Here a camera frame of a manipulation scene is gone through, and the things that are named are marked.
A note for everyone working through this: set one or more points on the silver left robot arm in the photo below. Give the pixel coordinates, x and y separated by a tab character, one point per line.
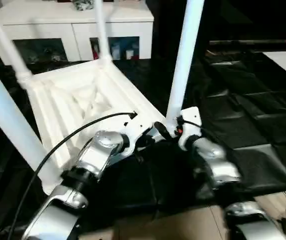
88	170

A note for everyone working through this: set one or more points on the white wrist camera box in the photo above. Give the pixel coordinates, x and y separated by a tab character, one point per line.
188	125
139	131

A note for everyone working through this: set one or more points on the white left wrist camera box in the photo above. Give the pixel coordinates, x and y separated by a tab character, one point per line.
139	131

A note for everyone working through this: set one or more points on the white plastic table top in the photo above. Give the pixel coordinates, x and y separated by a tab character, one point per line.
83	100

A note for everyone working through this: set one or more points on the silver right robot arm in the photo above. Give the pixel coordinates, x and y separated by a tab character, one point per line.
222	170

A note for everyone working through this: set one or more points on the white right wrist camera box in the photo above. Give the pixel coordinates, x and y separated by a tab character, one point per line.
188	125

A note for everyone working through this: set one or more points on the small dark grey bundle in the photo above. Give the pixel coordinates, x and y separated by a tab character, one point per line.
83	4

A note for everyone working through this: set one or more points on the red bottle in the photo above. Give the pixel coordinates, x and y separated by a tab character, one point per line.
95	52

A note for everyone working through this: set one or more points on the tall clear bottle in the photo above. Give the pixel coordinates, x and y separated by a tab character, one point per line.
117	50

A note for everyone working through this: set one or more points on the white cabinet with glass doors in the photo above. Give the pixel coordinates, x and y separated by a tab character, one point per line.
128	25

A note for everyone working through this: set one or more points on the black plastic mat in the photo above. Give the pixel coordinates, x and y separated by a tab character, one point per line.
262	125

